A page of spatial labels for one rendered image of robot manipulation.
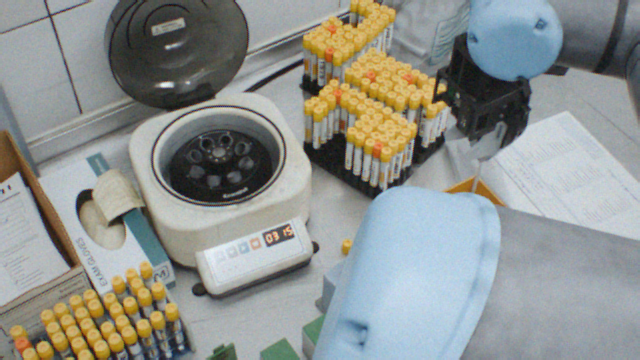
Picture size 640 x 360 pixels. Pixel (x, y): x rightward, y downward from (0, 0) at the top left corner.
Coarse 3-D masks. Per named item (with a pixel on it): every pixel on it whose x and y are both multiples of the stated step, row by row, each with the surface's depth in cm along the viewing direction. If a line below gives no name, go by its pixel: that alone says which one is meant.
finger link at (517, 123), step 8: (520, 112) 83; (528, 112) 83; (504, 120) 85; (512, 120) 84; (520, 120) 83; (512, 128) 85; (520, 128) 84; (504, 136) 86; (512, 136) 86; (520, 136) 86; (504, 144) 88
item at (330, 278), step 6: (342, 264) 100; (330, 270) 100; (336, 270) 100; (324, 276) 99; (330, 276) 99; (336, 276) 99; (324, 282) 100; (330, 282) 99; (336, 282) 98; (324, 288) 101; (330, 288) 100; (324, 294) 103; (330, 294) 101; (318, 300) 107; (324, 300) 104; (330, 300) 102; (318, 306) 107; (324, 306) 105; (324, 312) 106
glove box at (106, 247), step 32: (96, 160) 115; (64, 192) 111; (96, 192) 109; (128, 192) 110; (64, 224) 107; (96, 224) 109; (128, 224) 108; (96, 256) 104; (128, 256) 104; (160, 256) 104; (96, 288) 101; (128, 288) 103
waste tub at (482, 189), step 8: (472, 176) 111; (456, 184) 110; (464, 184) 110; (472, 184) 112; (480, 184) 110; (448, 192) 109; (456, 192) 111; (464, 192) 112; (480, 192) 111; (488, 192) 109; (496, 200) 108
